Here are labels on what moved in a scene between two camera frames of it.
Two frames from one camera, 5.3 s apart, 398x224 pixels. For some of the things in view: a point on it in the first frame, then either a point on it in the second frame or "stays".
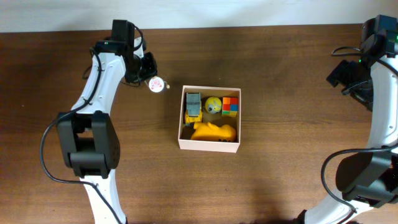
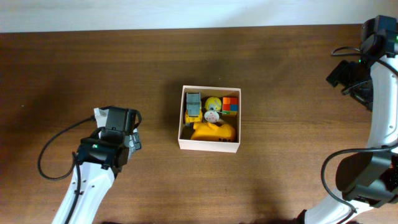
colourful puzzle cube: (230, 106) stays
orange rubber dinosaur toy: (204, 130) stays
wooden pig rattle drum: (156, 84) to (212, 116)
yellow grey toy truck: (194, 113) stays
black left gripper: (152, 70) to (135, 139)
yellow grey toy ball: (213, 105) stays
